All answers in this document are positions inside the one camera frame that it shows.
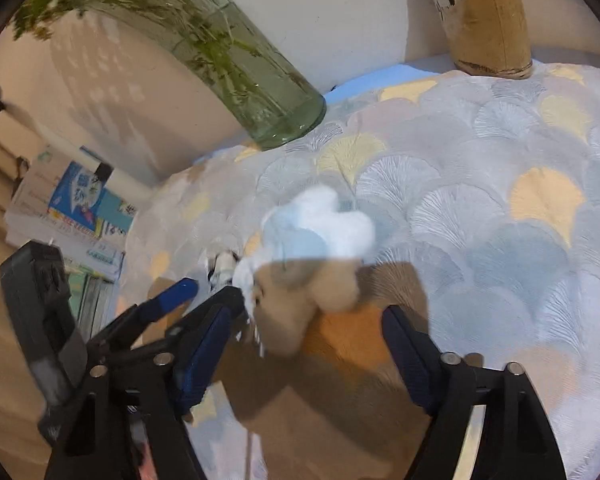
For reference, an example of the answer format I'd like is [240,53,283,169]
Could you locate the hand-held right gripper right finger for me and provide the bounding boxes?
[381,305,567,480]

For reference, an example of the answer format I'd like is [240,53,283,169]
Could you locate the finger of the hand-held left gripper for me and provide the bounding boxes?
[129,287,248,356]
[86,279,199,357]

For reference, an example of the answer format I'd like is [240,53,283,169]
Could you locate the blue printed poster book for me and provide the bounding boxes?
[47,160,137,239]

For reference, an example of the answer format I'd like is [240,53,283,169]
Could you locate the green plant stems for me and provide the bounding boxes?
[12,0,301,111]

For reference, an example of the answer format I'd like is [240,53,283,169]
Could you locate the stack of books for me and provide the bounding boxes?
[5,145,127,282]

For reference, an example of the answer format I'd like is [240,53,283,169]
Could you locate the clear glass vase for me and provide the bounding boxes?
[82,0,327,151]

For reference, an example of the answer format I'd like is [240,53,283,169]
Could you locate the small black white toy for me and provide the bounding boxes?
[206,249,241,287]

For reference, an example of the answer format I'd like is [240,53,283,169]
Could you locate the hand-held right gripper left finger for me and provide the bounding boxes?
[44,305,233,480]

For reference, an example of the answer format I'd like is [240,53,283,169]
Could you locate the small white fluffy toy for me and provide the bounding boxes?
[234,185,377,358]

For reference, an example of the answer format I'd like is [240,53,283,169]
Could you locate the cardboard box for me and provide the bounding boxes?
[417,0,534,80]

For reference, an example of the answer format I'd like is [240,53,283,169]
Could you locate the scallop patterned rug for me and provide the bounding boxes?
[115,62,600,480]

